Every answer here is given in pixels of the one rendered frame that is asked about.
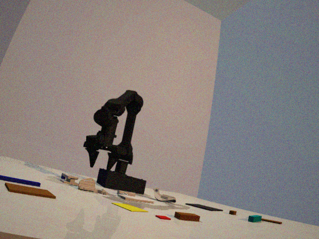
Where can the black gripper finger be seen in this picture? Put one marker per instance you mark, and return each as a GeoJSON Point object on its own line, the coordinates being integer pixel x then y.
{"type": "Point", "coordinates": [92, 156]}
{"type": "Point", "coordinates": [113, 158]}

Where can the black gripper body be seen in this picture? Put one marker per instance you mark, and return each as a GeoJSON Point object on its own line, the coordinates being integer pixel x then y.
{"type": "Point", "coordinates": [116, 149]}

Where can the yellow flat plate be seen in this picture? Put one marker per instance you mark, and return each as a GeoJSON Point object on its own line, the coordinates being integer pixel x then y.
{"type": "Point", "coordinates": [129, 207]}

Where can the teal block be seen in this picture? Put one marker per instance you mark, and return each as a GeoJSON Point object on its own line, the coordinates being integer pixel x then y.
{"type": "Point", "coordinates": [254, 218]}

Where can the brown flat plate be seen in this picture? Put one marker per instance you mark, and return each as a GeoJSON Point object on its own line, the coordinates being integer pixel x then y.
{"type": "Point", "coordinates": [29, 190]}

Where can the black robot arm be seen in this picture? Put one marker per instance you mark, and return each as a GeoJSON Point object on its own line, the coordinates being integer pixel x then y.
{"type": "Point", "coordinates": [106, 117]}

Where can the dark blue flat bar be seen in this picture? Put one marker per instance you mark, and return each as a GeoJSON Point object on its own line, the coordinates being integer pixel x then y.
{"type": "Point", "coordinates": [32, 183]}

